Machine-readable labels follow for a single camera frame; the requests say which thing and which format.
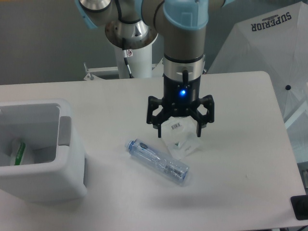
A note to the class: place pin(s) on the white metal table frame bracket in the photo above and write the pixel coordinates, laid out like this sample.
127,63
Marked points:
101,73

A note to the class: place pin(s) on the green white trash in bin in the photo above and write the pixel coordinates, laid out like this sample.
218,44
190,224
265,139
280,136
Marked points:
18,150

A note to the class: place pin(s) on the clear plastic wrapper with barcode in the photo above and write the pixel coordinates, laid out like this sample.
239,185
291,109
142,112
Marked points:
178,134

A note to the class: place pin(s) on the white plastic trash can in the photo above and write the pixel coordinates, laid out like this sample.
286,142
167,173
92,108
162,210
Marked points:
54,166

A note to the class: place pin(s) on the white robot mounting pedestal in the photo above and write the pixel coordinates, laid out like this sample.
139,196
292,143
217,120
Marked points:
139,61

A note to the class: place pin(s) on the clear plastic water bottle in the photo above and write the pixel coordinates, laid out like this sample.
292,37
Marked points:
158,161

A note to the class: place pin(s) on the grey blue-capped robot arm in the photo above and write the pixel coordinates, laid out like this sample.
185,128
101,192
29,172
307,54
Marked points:
132,24

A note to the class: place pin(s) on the white umbrella with SUPERIOR print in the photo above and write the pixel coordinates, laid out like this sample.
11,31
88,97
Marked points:
276,43

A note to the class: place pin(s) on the black device at table corner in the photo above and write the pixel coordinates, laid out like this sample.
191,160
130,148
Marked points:
300,206

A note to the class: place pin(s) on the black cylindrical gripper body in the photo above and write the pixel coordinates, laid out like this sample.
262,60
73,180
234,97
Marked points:
181,98

